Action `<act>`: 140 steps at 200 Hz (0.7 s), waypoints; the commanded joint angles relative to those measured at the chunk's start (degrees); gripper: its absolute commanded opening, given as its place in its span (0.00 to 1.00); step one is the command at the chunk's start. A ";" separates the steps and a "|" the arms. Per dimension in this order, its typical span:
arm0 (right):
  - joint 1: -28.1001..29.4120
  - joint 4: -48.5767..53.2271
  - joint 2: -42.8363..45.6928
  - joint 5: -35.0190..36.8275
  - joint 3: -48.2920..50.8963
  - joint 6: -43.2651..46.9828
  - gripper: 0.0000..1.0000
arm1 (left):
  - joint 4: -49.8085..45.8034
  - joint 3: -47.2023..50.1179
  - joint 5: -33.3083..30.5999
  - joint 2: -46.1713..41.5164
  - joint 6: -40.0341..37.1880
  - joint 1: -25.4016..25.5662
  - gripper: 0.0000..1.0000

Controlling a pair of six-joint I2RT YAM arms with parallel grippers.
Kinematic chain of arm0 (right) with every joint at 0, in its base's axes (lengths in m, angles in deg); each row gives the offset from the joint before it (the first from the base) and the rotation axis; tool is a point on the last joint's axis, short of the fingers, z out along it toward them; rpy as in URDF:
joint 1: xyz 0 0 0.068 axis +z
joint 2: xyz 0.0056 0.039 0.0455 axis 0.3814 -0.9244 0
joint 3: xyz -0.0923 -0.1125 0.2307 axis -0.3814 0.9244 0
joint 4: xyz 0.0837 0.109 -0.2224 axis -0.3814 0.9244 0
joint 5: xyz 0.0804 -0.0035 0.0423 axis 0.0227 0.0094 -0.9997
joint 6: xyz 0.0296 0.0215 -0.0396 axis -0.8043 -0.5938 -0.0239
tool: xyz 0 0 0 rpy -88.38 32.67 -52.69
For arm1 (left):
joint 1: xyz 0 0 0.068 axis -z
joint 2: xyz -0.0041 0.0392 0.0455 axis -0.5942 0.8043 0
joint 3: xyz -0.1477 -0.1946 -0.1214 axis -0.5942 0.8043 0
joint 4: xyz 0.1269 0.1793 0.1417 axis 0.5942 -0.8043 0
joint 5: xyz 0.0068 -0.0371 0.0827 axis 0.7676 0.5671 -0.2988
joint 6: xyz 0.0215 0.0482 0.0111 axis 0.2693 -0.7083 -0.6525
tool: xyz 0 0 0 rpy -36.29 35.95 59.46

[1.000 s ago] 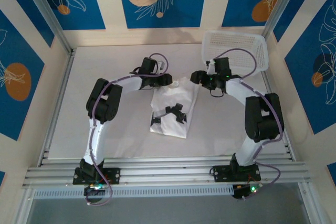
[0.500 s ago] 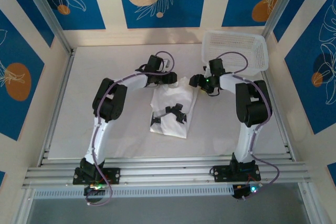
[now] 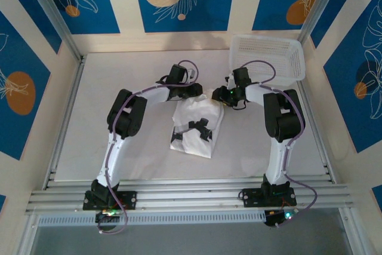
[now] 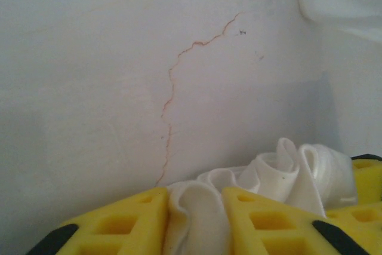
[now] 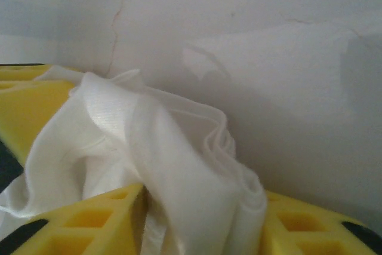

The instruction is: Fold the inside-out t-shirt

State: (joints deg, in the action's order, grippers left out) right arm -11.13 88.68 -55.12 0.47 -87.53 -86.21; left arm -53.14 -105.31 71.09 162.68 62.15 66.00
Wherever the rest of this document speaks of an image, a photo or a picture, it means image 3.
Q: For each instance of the white t-shirt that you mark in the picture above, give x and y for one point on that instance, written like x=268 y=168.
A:
x=194 y=144

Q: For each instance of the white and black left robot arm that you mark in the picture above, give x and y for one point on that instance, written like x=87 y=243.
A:
x=113 y=159

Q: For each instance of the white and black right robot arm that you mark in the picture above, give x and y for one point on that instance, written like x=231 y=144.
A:
x=277 y=159

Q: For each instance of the white plastic mesh basket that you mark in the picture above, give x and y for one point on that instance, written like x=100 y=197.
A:
x=268 y=55

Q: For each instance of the aluminium mounting rail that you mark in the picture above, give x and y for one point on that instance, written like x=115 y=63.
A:
x=191 y=195

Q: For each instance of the aluminium side rail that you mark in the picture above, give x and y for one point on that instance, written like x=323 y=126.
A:
x=68 y=111
x=320 y=147

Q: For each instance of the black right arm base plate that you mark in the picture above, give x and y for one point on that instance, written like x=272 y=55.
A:
x=252 y=198

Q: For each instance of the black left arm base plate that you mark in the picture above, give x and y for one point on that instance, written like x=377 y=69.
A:
x=128 y=199

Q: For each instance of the aluminium frame leg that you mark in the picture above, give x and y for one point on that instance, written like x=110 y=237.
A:
x=28 y=234
x=352 y=231

